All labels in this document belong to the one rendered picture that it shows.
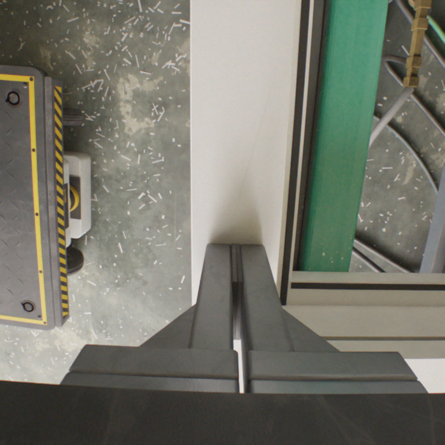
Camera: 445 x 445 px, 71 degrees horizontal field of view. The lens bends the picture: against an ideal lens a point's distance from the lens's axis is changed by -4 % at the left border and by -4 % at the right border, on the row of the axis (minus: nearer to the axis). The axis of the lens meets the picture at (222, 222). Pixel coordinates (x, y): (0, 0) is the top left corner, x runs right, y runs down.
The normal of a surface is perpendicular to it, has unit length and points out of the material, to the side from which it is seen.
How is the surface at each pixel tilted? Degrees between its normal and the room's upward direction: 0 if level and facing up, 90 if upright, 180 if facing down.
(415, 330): 90
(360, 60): 0
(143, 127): 0
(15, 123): 0
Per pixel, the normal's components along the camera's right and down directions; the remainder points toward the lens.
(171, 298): -0.02, 0.29
